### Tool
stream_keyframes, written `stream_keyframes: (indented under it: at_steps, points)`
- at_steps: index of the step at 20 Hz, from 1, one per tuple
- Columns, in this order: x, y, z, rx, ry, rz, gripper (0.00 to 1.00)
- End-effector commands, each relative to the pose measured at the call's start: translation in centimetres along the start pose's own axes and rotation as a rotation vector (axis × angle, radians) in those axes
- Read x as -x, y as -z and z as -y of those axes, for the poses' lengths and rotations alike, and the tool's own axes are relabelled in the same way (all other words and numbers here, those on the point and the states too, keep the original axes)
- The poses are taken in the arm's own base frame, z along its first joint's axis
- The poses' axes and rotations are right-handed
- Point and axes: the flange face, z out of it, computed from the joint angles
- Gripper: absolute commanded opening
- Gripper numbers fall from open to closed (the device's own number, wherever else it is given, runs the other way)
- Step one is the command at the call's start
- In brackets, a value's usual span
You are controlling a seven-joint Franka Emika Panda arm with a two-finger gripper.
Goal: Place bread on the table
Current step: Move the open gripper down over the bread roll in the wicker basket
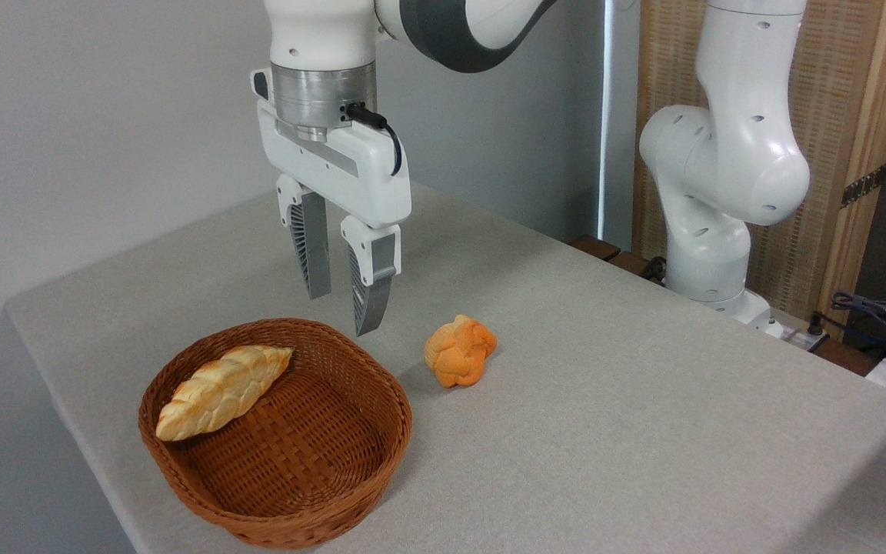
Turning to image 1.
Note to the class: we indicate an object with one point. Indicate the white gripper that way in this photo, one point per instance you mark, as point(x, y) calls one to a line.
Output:
point(351, 173)

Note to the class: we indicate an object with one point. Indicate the long braided bread loaf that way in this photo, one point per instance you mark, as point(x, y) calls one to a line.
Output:
point(220, 392)

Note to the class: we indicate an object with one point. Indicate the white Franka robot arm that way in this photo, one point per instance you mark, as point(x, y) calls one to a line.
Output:
point(727, 154)

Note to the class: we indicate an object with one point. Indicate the orange knotted bread roll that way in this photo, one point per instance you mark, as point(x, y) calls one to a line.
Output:
point(458, 354)

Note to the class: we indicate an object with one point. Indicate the brown wicker basket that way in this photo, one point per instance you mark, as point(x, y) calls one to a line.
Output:
point(297, 469)

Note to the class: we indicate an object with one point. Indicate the wooden folding screen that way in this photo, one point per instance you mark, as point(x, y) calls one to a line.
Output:
point(827, 92)

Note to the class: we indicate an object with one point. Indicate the dark metal screen hinge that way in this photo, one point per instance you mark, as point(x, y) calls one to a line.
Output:
point(864, 185)

